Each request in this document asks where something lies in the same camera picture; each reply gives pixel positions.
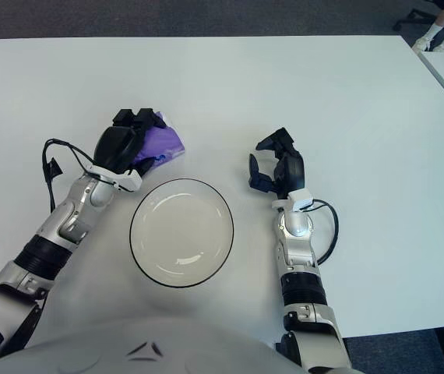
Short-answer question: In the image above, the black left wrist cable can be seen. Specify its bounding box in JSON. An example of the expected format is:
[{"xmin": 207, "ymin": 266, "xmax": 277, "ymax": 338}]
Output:
[{"xmin": 41, "ymin": 138, "xmax": 94, "ymax": 213}]

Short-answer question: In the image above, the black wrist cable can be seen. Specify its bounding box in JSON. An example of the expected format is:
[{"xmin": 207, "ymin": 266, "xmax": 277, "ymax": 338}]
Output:
[
  {"xmin": 41, "ymin": 138, "xmax": 94, "ymax": 213},
  {"xmin": 311, "ymin": 199, "xmax": 340, "ymax": 266}
]

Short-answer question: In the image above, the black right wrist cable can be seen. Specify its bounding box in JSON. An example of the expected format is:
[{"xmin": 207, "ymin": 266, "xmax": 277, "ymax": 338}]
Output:
[{"xmin": 311, "ymin": 199, "xmax": 340, "ymax": 266}]

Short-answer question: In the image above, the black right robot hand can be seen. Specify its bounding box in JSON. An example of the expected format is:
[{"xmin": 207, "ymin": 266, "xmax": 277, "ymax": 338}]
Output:
[{"xmin": 248, "ymin": 127, "xmax": 307, "ymax": 199}]

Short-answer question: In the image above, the black office chair base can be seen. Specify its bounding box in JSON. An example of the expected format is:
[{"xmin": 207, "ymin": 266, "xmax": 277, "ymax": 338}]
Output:
[{"xmin": 393, "ymin": 0, "xmax": 441, "ymax": 31}]

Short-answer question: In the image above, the white plate black rim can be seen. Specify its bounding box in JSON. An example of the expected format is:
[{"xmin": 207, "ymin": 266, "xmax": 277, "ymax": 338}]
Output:
[{"xmin": 129, "ymin": 178, "xmax": 234, "ymax": 288}]

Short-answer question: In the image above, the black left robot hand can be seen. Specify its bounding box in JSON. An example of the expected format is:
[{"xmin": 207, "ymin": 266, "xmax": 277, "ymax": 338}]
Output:
[{"xmin": 93, "ymin": 108, "xmax": 167, "ymax": 176}]

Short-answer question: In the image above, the purple tissue paper pack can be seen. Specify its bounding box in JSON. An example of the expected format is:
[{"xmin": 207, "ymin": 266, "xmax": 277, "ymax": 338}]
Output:
[{"xmin": 130, "ymin": 111, "xmax": 186, "ymax": 176}]

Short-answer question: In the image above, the grey robot torso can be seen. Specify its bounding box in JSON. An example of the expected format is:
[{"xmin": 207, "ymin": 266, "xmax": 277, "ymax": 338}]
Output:
[{"xmin": 0, "ymin": 315, "xmax": 301, "ymax": 374}]

